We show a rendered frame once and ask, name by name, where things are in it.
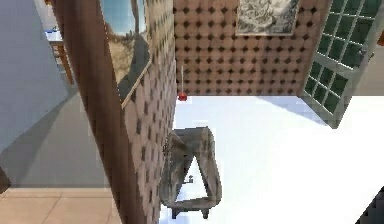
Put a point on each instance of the red toilet plunger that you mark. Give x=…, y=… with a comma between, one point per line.
x=182, y=96

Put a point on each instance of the brown wooden shelf unit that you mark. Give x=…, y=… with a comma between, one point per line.
x=61, y=56

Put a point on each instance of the white glass pane door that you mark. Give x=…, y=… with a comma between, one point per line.
x=336, y=56

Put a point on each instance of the framed landscape wall picture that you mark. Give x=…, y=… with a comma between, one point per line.
x=128, y=46

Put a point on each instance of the grey framed wall picture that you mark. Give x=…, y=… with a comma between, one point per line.
x=266, y=15

